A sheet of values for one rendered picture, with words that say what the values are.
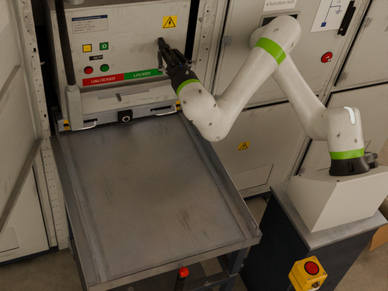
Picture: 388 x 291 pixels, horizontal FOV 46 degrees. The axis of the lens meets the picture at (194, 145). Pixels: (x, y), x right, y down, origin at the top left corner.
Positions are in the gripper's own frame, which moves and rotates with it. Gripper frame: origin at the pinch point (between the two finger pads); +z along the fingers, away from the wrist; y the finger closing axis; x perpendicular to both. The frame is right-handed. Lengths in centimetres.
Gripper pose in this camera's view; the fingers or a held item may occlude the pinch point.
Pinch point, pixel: (163, 45)
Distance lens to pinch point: 172.7
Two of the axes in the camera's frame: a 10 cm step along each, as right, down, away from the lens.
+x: 1.1, -6.9, -7.2
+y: 9.2, -2.0, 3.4
